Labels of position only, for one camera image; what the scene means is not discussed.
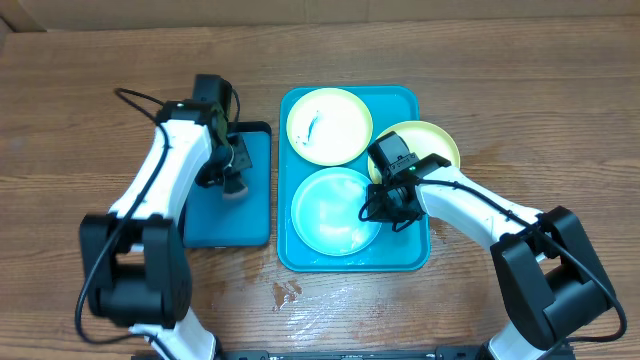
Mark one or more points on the yellow plate at back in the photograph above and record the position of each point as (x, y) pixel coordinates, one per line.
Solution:
(329, 126)

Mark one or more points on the green scrubbing sponge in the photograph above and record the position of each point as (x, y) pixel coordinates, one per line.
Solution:
(234, 187)

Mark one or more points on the yellow plate with stain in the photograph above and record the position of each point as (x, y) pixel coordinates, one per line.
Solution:
(424, 139)

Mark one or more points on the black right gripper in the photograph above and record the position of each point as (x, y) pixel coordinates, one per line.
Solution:
(382, 207)

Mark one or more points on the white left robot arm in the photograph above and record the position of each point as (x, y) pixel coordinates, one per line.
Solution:
(136, 271)

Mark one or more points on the large teal serving tray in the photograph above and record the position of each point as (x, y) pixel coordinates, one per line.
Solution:
(407, 250)

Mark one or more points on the small black water tray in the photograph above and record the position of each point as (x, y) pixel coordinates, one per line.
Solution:
(210, 220)

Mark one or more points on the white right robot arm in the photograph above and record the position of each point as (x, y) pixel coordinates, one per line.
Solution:
(554, 287)

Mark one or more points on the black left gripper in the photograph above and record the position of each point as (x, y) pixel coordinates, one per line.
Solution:
(209, 179)

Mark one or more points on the light blue plate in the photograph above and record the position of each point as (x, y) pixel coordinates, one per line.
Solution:
(325, 212)

